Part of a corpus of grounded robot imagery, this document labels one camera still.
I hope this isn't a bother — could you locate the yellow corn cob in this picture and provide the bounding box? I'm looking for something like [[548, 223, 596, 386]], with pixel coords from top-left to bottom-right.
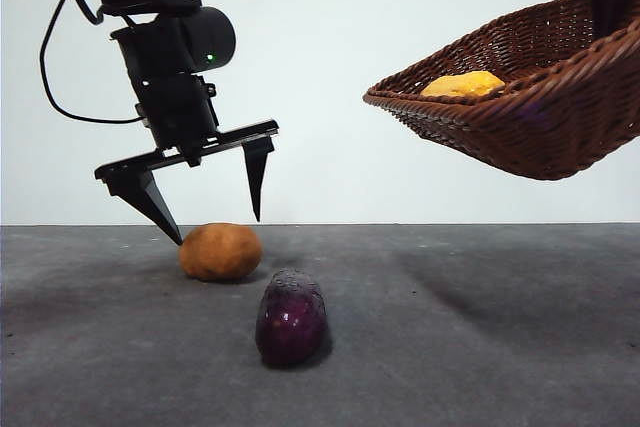
[[419, 70, 506, 98]]

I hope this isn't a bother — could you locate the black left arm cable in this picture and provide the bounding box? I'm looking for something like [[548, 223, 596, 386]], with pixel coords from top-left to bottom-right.
[[39, 0, 149, 124]]

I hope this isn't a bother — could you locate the purple eggplant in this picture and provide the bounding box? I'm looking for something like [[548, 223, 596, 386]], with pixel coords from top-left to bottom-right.
[[255, 268, 330, 368]]

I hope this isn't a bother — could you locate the brown potato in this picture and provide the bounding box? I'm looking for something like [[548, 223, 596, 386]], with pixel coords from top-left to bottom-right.
[[178, 222, 263, 282]]

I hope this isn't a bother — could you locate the brown wicker basket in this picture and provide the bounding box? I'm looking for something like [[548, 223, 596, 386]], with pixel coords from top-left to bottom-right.
[[362, 0, 640, 182]]

